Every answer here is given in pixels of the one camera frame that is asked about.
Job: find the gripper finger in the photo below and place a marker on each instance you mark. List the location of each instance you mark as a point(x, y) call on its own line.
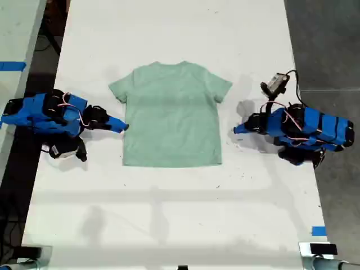
point(116, 121)
point(241, 130)
point(116, 128)
point(241, 126)

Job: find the pale green t-shirt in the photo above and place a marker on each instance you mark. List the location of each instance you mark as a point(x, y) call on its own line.
point(171, 118)

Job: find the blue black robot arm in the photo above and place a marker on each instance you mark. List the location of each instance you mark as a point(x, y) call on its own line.
point(320, 126)
point(36, 112)

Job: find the long blue tape strip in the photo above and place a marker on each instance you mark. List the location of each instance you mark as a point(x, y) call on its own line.
point(12, 66)

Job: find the white side table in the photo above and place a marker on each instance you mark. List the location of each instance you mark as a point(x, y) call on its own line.
point(14, 33)

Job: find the short blue tape strip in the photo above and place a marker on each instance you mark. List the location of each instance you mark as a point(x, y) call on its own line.
point(319, 231)

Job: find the white box with black top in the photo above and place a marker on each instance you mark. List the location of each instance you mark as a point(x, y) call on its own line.
point(323, 249)

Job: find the small black clip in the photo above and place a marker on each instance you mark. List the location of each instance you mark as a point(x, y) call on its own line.
point(182, 267)

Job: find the black box on clear plate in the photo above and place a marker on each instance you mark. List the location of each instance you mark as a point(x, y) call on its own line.
point(29, 252)

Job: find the grey pipe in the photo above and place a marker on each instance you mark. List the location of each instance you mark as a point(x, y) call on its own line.
point(17, 266)
point(329, 264)

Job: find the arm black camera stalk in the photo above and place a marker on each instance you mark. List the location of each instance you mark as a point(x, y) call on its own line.
point(81, 150)
point(270, 104)

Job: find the arm camera box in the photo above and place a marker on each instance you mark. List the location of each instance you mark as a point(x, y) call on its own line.
point(274, 83)
point(63, 151)

